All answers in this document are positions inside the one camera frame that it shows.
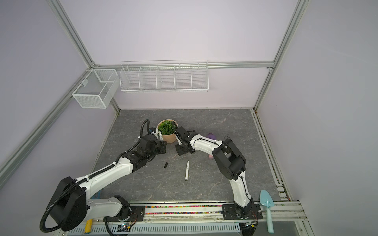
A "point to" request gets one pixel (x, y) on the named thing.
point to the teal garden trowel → (266, 199)
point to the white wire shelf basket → (189, 75)
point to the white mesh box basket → (95, 91)
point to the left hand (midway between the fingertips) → (166, 144)
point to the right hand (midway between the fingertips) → (181, 151)
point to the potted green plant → (167, 129)
